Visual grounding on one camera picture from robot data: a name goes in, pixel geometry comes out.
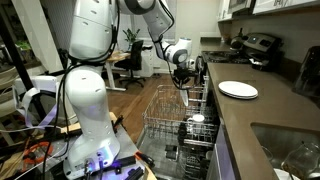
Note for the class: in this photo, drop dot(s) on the black countertop appliance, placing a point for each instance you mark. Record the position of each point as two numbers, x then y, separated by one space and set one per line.
308 75

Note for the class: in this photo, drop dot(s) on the large white plate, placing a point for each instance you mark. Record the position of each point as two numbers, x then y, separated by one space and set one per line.
238 90

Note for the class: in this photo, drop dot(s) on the clear drinking glass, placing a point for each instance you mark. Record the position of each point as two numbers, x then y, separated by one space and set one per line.
173 98

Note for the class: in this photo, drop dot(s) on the glass pitcher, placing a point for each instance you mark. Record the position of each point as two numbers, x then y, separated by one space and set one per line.
301 161

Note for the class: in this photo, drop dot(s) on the black kettle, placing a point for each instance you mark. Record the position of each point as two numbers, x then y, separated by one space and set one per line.
237 41

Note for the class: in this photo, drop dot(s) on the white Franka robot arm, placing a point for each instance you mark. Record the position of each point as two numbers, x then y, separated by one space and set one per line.
90 90

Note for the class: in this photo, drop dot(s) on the lower dishwasher rack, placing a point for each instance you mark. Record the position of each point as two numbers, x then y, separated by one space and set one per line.
196 163

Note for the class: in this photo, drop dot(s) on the steel kitchen sink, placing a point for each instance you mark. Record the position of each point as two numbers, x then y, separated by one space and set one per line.
276 136

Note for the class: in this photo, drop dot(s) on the white mug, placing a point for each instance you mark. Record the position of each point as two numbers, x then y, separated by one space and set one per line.
198 118

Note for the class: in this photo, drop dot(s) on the gray lower door cabinet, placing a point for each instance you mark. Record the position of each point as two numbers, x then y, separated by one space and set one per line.
223 156

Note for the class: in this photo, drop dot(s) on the green potted plant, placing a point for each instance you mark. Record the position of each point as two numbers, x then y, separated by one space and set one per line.
131 36

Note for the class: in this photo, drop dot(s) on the robot mounting table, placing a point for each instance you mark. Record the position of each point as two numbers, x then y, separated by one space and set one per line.
130 143

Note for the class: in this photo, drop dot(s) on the dark microwave oven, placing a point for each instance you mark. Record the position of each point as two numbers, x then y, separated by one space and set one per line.
240 6

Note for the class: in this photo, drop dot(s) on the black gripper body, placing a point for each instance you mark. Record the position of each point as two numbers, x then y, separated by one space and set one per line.
184 73

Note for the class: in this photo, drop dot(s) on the black frame pole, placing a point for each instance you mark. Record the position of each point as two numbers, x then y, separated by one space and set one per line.
20 70

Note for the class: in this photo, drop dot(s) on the white drawer unit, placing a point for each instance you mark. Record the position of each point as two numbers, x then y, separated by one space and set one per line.
148 65

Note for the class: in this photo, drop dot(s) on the black office chair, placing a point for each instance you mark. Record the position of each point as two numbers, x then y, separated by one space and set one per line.
136 58

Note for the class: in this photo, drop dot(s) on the white upper cabinet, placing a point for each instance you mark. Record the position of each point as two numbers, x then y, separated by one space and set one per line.
286 5

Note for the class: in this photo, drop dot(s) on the wooden standing desk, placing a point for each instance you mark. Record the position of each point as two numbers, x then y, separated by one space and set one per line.
115 56

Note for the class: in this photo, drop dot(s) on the black stove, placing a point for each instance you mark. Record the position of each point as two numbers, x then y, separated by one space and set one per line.
263 43

